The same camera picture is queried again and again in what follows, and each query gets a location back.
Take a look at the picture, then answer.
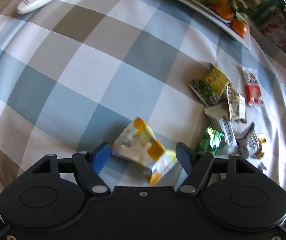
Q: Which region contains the yellow white snack packet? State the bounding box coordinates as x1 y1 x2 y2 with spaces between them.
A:
111 117 178 186

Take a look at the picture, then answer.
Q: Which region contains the green candy wrapper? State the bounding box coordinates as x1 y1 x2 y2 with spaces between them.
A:
195 126 224 155

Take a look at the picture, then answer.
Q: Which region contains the white sesame crisp packet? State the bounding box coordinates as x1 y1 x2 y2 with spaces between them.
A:
204 103 238 156

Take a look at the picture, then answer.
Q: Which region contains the white blue snack packet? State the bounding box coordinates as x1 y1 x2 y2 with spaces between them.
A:
236 123 260 159

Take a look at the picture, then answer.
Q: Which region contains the gold wrapped candy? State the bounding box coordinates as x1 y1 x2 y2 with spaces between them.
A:
254 133 268 159

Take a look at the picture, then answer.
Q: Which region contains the patterned nut snack packet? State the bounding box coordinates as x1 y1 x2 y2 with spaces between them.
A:
227 86 247 123

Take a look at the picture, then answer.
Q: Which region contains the green yellow pea snack packet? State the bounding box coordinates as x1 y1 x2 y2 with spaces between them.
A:
188 64 234 107

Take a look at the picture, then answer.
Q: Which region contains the checkered tablecloth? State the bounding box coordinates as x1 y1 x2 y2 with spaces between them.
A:
0 0 286 192

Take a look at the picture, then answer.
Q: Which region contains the red white snack packet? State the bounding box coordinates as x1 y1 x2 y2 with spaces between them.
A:
242 67 264 106

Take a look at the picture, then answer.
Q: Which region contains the orange tangerine right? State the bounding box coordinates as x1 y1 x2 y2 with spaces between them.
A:
230 18 248 38

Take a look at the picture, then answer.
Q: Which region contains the orange tangerine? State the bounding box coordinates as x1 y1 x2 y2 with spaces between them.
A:
211 0 234 20
230 18 248 38

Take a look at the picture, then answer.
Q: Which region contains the orange tangerine front left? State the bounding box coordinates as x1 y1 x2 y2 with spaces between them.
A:
211 0 234 20

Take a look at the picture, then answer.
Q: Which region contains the dark snack box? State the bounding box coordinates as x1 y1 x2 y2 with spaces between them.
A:
250 0 286 48

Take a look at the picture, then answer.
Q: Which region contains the white fruit tray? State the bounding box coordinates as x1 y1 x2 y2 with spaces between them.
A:
176 0 251 50

